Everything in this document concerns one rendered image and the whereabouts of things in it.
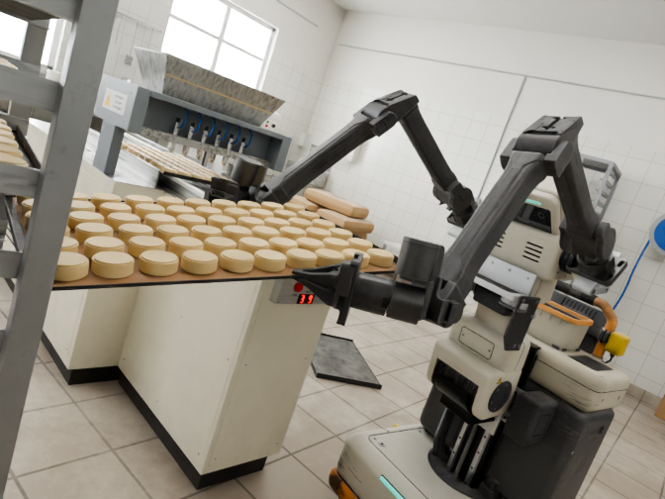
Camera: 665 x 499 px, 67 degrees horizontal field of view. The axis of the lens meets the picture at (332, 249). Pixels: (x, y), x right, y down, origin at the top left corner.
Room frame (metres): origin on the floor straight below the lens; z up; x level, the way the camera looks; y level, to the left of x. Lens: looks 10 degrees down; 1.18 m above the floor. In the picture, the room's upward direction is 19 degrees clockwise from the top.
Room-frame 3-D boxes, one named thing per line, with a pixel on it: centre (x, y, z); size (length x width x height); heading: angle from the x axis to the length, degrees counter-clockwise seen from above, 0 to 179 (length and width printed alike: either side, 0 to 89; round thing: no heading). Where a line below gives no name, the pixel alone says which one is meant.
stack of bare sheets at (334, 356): (2.91, -0.24, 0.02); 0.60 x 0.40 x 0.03; 18
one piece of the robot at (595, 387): (1.67, -0.76, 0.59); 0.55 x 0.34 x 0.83; 40
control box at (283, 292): (1.53, 0.04, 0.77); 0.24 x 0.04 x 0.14; 138
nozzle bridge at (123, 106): (2.11, 0.69, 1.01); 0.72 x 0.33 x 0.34; 138
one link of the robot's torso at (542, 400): (1.46, -0.61, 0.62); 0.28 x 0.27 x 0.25; 40
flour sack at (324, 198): (5.82, 0.13, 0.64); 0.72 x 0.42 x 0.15; 60
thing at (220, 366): (1.77, 0.31, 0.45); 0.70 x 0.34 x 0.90; 48
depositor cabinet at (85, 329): (2.42, 1.05, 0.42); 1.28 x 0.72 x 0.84; 48
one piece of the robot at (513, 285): (1.42, -0.47, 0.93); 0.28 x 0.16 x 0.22; 40
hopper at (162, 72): (2.11, 0.69, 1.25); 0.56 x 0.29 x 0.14; 138
